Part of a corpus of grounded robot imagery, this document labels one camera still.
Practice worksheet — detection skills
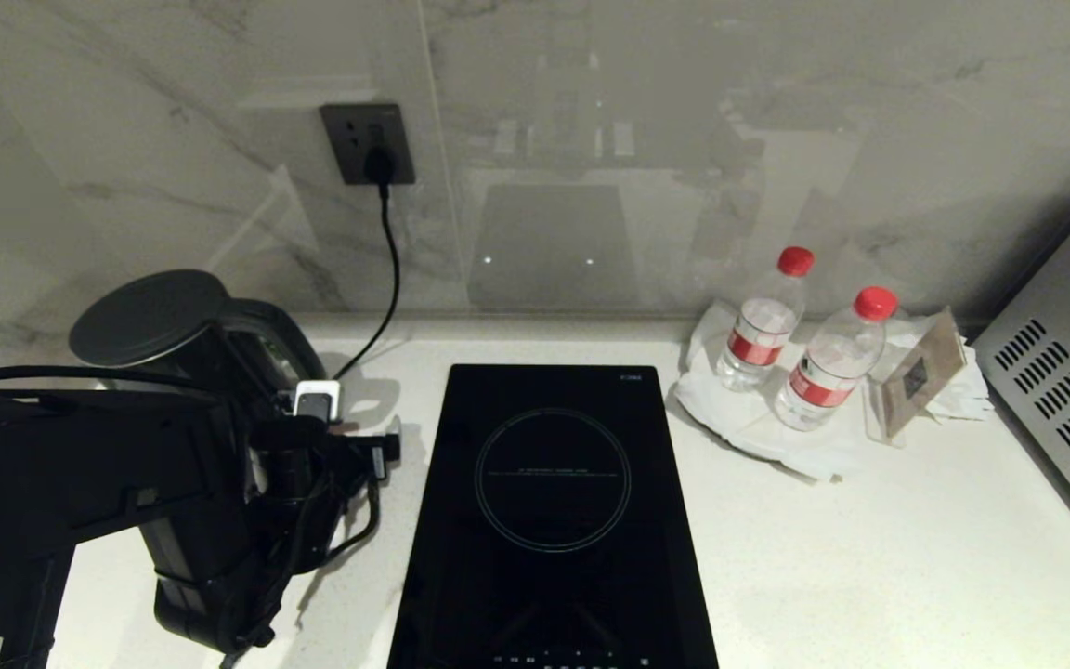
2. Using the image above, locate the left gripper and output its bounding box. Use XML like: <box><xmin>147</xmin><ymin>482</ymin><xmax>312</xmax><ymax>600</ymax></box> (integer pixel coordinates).
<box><xmin>254</xmin><ymin>415</ymin><xmax>404</xmax><ymax>505</ymax></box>

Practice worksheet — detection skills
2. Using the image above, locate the black electric kettle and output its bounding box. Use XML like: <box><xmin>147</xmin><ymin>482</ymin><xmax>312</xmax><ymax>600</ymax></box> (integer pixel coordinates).
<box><xmin>189</xmin><ymin>297</ymin><xmax>329</xmax><ymax>419</ymax></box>

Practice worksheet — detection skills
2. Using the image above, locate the dark grey kettle lid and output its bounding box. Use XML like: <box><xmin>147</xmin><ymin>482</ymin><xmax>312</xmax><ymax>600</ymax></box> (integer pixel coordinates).
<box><xmin>68</xmin><ymin>269</ymin><xmax>232</xmax><ymax>369</ymax></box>

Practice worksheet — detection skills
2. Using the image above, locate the black induction cooktop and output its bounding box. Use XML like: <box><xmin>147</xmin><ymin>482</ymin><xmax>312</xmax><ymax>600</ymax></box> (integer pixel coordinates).
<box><xmin>386</xmin><ymin>363</ymin><xmax>720</xmax><ymax>669</ymax></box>

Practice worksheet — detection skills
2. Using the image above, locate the black power plug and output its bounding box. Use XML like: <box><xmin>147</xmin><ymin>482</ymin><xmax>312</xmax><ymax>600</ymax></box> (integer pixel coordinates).
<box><xmin>363</xmin><ymin>144</ymin><xmax>399</xmax><ymax>189</ymax></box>

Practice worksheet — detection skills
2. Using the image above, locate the white cloth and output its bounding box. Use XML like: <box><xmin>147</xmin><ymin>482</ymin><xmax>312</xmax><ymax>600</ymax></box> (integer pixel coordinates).
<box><xmin>671</xmin><ymin>299</ymin><xmax>997</xmax><ymax>485</ymax></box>

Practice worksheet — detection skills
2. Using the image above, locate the red-capped clear water bottle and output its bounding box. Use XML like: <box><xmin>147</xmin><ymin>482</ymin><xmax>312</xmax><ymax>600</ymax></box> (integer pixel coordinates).
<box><xmin>716</xmin><ymin>245</ymin><xmax>816</xmax><ymax>393</ymax></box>
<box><xmin>773</xmin><ymin>285</ymin><xmax>900</xmax><ymax>433</ymax></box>

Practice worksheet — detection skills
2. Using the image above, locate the clear acrylic sign holder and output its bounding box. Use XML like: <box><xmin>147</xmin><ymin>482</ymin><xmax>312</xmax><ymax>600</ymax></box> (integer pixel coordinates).
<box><xmin>862</xmin><ymin>306</ymin><xmax>969</xmax><ymax>450</ymax></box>

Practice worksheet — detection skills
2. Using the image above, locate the black cable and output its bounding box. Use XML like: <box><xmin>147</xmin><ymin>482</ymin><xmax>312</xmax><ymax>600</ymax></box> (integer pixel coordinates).
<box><xmin>298</xmin><ymin>474</ymin><xmax>381</xmax><ymax>573</ymax></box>
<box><xmin>0</xmin><ymin>365</ymin><xmax>220</xmax><ymax>402</ymax></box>

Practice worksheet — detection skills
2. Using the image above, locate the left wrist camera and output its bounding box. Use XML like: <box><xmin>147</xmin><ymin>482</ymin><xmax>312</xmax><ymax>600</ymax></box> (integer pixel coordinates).
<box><xmin>294</xmin><ymin>379</ymin><xmax>343</xmax><ymax>423</ymax></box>

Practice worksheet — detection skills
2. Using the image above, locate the black power cord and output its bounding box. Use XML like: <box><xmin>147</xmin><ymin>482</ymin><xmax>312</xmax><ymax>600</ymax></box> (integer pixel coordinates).
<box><xmin>333</xmin><ymin>184</ymin><xmax>403</xmax><ymax>381</ymax></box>

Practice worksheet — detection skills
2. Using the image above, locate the dark grey wall socket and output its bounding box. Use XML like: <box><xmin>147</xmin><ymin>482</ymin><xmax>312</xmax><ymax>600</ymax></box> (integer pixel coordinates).
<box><xmin>319</xmin><ymin>102</ymin><xmax>417</xmax><ymax>186</ymax></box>

